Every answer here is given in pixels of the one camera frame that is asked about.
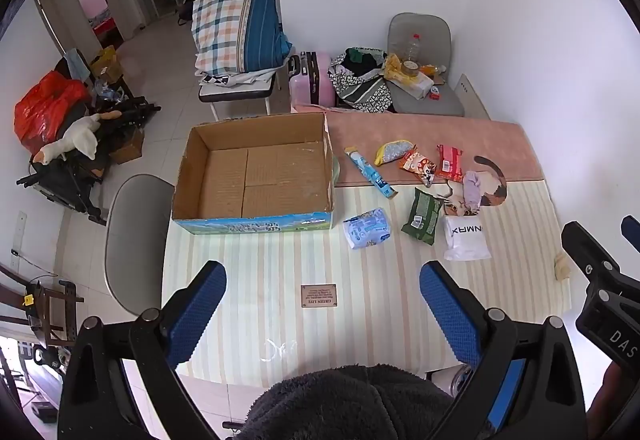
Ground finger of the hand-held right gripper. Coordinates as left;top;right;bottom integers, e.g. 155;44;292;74
561;221;621;288
621;216;640;251

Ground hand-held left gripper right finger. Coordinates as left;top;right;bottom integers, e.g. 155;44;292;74
419;261;588;440

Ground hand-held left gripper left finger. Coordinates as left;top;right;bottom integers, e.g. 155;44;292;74
59;261;228;440

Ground white plastic packet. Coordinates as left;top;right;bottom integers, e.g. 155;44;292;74
443;215;493;261

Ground green packet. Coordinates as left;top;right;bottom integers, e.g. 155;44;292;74
401;187;445;247

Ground blue white tissue pack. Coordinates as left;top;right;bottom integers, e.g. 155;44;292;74
342;207;393;251

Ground purple cloth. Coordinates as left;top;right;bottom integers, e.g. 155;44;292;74
461;170;485;213

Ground orange snack packet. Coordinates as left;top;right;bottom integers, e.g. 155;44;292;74
397;146;438;187

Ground red snack packet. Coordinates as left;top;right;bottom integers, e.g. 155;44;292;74
436;144;466;183

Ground long blue snack packet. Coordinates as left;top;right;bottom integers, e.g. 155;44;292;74
344;147;398;199

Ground yellow silver glitter sponge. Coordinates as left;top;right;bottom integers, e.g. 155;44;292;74
374;140;412;168

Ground person's right hand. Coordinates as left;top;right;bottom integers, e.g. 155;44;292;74
587;360;633;428

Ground grey round chair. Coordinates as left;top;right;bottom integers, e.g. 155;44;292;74
104;174;176;321

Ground pink striped cat mat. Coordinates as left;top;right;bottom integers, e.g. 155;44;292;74
160;112;573;388

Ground dark fleece garment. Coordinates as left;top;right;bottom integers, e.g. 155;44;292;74
240;364;458;440

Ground dark wooden rack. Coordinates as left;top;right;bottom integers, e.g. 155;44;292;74
0;265;86;351

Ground small brown cardboard box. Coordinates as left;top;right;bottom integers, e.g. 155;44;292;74
109;127;146;165

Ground black folded stroller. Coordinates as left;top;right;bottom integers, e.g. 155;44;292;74
17;94;163;225

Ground white board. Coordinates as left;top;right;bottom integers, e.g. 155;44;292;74
456;74;491;121

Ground white plush goose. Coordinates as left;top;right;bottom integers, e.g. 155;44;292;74
39;111;123;165

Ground white yellow carton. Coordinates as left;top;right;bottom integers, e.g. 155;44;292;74
392;70;435;99

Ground black white patterned bag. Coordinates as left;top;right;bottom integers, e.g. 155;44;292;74
327;47;396;115

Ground yellow plastic bag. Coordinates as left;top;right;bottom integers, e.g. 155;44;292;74
382;54;406;80

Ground red plastic bag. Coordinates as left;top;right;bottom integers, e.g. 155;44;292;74
14;71;91;155

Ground pink suitcase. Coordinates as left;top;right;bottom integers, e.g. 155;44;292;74
288;51;337;109

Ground grey cushioned chair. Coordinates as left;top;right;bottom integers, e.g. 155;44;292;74
387;12;466;118

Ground yellow cardboard box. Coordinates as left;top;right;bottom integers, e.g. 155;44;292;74
89;46;125;83

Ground light blue cloth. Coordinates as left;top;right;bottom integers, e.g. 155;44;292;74
65;48;93;80

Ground plaid blue pillow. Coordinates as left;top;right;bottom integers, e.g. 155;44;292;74
192;0;293;75

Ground white metal-frame chair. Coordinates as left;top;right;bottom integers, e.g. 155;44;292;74
197;70;278;121

